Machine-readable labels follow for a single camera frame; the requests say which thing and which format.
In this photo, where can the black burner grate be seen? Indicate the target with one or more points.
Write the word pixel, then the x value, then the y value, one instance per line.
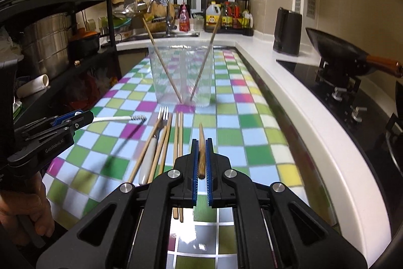
pixel 395 136
pixel 346 80

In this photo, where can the silver stove knob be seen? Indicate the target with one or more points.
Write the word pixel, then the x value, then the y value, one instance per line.
pixel 357 114
pixel 337 94

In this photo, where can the dark brown wooden chopstick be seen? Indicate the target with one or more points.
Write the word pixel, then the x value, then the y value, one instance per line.
pixel 202 155

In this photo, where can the red label sauce bottle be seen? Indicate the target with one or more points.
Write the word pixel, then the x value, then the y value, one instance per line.
pixel 228 17

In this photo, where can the white spoon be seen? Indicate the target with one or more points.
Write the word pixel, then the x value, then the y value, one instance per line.
pixel 138 118

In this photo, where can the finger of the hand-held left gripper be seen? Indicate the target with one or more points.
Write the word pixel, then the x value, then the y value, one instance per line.
pixel 66 119
pixel 83 121

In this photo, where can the wall socket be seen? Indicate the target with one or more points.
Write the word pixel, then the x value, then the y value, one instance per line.
pixel 91 24
pixel 102 23

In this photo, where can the colourful checkered tablecloth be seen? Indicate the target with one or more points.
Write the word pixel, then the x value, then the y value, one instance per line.
pixel 252 136

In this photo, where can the yellow oil jug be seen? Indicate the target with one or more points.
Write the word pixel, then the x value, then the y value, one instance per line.
pixel 213 18

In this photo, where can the glass jar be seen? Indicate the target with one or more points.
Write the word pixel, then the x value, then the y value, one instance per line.
pixel 198 23

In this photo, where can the black spice rack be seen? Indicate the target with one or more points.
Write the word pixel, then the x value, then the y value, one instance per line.
pixel 248 31

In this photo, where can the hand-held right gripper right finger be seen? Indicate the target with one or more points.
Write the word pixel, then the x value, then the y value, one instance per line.
pixel 210 174

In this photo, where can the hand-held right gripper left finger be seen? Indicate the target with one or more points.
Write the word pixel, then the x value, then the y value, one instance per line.
pixel 194 174

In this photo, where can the black electric kettle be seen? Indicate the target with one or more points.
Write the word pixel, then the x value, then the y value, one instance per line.
pixel 287 32

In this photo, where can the brown round object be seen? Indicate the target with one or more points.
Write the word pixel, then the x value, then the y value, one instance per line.
pixel 159 21

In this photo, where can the steel sink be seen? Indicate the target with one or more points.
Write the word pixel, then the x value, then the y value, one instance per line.
pixel 151 35

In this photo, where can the black metal shelf rack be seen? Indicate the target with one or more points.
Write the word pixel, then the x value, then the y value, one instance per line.
pixel 108 10

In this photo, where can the black glass gas stove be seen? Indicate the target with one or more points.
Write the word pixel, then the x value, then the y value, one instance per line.
pixel 302 67

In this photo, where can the pink dish soap bottle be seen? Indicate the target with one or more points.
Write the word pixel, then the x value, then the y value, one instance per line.
pixel 184 18

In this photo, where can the large steel stock pot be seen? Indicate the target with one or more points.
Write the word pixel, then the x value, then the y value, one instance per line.
pixel 44 42

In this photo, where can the clear plastic cup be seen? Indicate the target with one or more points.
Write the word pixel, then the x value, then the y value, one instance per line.
pixel 185 67

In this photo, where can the green plastic basin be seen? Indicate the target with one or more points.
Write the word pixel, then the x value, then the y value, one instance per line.
pixel 121 24

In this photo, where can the steel bowls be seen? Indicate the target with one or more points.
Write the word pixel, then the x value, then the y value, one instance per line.
pixel 127 10

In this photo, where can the black pot with orange lid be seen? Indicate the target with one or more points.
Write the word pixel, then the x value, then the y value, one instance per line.
pixel 83 42

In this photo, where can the person's left hand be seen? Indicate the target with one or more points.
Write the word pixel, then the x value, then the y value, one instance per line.
pixel 41 209

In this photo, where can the chrome faucet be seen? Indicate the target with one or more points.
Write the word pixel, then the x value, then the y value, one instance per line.
pixel 170 23

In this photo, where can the white paper roll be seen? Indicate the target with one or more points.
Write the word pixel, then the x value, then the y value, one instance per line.
pixel 31 86

